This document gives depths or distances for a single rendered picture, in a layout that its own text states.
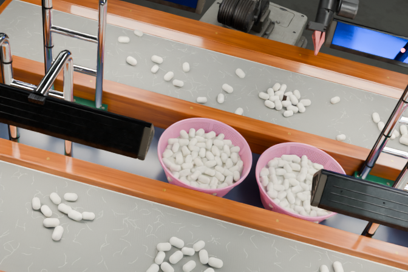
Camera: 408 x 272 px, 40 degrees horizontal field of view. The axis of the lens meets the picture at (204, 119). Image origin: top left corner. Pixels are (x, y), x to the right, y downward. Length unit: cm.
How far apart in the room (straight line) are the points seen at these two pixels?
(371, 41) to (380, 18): 231
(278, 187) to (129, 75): 60
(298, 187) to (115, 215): 51
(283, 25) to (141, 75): 102
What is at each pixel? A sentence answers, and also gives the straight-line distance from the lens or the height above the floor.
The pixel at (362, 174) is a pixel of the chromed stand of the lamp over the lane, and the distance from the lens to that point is 174.
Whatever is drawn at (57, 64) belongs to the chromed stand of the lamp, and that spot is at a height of 112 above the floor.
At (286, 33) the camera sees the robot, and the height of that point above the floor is 48.
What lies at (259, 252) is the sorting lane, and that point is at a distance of 145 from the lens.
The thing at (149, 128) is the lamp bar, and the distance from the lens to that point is 114.
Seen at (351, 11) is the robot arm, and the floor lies 94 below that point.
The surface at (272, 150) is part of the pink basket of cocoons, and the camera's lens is 165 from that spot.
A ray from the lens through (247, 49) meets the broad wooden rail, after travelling 197.
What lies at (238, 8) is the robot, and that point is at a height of 78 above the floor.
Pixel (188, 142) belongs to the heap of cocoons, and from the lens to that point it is 164.
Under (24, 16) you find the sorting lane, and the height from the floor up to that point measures 74.
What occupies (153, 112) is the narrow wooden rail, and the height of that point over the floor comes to 73.
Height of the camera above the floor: 193
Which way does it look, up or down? 44 degrees down
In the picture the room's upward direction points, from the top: 13 degrees clockwise
